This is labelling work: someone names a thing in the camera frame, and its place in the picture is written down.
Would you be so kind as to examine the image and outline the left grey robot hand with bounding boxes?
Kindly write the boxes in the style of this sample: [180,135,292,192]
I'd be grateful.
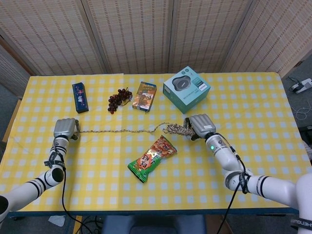
[53,117,81,142]

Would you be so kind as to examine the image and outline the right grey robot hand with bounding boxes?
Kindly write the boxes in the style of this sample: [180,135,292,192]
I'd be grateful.
[184,114,217,142]

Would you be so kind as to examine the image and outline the beige black braided rope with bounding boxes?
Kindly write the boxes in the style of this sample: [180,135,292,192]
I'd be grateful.
[77,121,195,141]

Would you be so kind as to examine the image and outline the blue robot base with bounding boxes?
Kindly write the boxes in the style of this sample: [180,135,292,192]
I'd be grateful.
[102,214,205,234]

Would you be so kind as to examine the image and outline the teal speaker box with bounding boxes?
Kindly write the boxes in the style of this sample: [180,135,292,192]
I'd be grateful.
[162,65,212,115]

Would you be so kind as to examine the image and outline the dark blue floral box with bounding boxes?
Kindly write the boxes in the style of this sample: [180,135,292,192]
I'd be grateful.
[71,82,89,114]

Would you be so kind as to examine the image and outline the yellow white checked tablecloth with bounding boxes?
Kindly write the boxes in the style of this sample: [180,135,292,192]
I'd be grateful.
[0,72,312,213]

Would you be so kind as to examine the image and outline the dark red grape bunch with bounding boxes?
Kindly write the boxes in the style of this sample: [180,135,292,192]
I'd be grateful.
[108,87,134,115]

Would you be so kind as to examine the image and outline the green orange snack bag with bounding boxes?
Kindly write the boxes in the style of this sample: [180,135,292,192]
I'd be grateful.
[127,135,178,184]

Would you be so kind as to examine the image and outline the orange blue carton box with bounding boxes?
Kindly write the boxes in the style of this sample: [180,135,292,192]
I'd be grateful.
[132,81,157,114]

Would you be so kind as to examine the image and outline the white power strip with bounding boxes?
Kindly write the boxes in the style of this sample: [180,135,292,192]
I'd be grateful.
[291,78,312,95]

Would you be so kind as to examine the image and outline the woven folding screen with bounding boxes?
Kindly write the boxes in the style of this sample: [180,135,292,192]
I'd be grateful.
[0,0,312,97]

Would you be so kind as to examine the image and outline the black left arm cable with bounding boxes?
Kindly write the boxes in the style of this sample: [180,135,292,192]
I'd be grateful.
[55,146,83,225]

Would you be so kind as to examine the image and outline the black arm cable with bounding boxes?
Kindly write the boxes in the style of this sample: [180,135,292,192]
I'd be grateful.
[215,133,252,234]
[55,146,83,225]

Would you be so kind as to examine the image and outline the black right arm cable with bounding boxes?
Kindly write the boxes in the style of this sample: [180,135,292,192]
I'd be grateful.
[215,133,252,234]

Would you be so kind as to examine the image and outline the thin white floor cable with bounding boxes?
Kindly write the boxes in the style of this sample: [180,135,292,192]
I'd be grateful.
[293,97,312,120]

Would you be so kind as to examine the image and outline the blue table frame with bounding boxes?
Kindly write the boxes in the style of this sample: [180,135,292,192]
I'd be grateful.
[7,207,300,217]

